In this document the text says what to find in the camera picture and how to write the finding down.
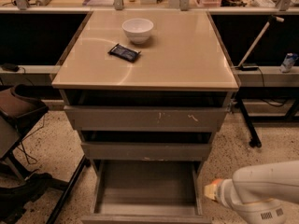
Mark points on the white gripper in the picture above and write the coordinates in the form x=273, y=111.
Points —
x=222, y=190

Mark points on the orange fruit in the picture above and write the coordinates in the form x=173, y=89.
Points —
x=216, y=181

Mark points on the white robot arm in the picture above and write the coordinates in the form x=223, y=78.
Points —
x=255, y=192

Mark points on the grey bottom drawer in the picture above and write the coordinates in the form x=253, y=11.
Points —
x=146, y=192

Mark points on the grey drawer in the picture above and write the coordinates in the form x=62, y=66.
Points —
x=145, y=151
x=144, y=119
x=146, y=192

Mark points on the grey drawer cabinet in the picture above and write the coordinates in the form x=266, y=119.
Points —
x=182, y=65

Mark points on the grey middle drawer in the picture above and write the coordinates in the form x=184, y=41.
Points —
x=145, y=151

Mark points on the grey top drawer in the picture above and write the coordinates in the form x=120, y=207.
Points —
x=144, y=119

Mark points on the black table leg right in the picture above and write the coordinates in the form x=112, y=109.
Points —
x=254, y=140

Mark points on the black table leg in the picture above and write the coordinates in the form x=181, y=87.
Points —
x=66, y=188
x=254, y=140

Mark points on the black power adapter right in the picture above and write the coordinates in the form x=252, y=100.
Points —
x=249, y=67

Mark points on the black power adapter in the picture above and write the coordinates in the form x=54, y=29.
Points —
x=249, y=67
x=10, y=67

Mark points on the black table leg left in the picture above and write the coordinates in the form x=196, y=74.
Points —
x=66, y=188

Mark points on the blue white can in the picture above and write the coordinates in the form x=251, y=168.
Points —
x=289, y=61

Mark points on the dark blue snack packet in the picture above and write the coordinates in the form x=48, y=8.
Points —
x=124, y=53

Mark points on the white ceramic bowl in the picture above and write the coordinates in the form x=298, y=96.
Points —
x=137, y=30

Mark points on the white stick with black tip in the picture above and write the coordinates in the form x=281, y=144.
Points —
x=271, y=19

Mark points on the dark office chair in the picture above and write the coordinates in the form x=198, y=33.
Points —
x=19, y=113

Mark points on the black power adapter left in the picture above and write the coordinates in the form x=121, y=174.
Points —
x=10, y=67

